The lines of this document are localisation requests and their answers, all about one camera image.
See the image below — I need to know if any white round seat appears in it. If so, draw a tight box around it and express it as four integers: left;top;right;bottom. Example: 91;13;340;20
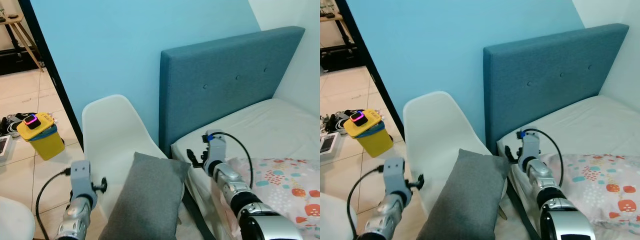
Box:
0;195;36;240
320;192;359;240

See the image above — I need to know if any yellow lidded waste bin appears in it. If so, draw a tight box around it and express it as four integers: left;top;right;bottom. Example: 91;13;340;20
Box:
343;108;394;158
16;111;66;161

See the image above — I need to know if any colourful patterned white pillow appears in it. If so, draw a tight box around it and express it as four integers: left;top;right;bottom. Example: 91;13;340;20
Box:
227;157;321;240
542;152;640;240

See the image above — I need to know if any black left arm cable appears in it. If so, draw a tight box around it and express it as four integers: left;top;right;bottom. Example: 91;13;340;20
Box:
346;164;385;240
35;168;72;240

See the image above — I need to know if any black tangled floor clutter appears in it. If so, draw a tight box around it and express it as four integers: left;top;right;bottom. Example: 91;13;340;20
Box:
0;112;32;137
320;111;352;136

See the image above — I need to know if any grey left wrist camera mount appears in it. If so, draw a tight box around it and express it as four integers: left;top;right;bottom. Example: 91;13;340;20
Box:
70;160;94;200
382;157;407;197

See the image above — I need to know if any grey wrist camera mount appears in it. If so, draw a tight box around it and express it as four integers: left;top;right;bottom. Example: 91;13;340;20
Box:
204;132;227;172
519;130;542;167
382;157;407;197
70;160;94;200

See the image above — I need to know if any black door frame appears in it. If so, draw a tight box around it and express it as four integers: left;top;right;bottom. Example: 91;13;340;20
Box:
18;0;84;149
335;0;405;142

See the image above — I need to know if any blue fabric headboard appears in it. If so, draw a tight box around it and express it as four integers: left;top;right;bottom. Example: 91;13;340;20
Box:
483;23;630;156
159;26;306;159

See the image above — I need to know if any white bed mattress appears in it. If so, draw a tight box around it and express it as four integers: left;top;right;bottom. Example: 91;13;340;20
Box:
496;95;640;240
170;98;321;240

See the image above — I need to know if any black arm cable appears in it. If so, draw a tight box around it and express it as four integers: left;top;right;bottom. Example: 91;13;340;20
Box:
346;164;385;240
212;131;255;189
524;128;565;189
35;168;72;240

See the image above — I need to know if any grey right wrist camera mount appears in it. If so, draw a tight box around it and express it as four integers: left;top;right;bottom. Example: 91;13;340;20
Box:
519;130;542;167
204;132;227;172

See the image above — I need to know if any white plastic shell chair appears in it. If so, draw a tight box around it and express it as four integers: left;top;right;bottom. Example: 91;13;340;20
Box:
402;91;502;219
81;94;186;224

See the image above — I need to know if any wooden side table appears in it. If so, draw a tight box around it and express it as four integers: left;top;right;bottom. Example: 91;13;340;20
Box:
320;10;362;53
0;13;45;73

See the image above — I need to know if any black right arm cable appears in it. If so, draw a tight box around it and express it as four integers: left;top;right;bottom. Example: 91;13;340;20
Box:
524;128;565;189
212;131;255;189

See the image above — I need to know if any grey rectangular pillow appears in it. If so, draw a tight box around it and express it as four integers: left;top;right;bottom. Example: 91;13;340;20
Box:
98;151;192;240
416;148;510;240

